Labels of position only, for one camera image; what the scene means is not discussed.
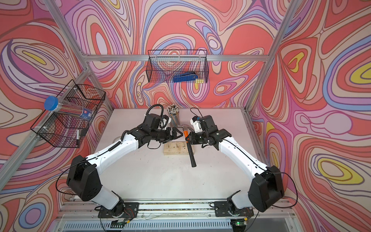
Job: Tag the clear bottle blue cap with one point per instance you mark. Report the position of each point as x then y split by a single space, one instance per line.
68 108

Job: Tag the cup of coloured pencils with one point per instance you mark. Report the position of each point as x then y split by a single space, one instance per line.
173 112

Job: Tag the claw hammer orange black handle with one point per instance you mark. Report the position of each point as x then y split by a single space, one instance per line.
184 128

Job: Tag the wooden block with nails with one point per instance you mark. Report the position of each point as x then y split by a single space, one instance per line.
176 148

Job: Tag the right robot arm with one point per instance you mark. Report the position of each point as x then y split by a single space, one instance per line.
265 184

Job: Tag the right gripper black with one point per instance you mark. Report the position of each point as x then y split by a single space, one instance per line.
192 135

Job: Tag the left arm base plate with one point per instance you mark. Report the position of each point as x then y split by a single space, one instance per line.
128 210

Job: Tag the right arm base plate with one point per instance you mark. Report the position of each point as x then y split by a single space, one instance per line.
227 209

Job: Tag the blue tool in basket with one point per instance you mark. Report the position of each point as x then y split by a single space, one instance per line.
185 77

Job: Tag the wire basket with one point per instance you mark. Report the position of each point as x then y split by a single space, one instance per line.
65 131
163 64

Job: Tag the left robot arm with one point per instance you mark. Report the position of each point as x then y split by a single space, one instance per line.
84 174

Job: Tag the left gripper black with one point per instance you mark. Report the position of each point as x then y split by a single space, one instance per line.
174 137

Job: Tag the left wire basket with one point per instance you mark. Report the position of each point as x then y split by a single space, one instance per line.
65 131

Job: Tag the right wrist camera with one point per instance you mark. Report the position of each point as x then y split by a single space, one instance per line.
196 124

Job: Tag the back wire basket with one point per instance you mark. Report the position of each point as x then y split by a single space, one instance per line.
163 64

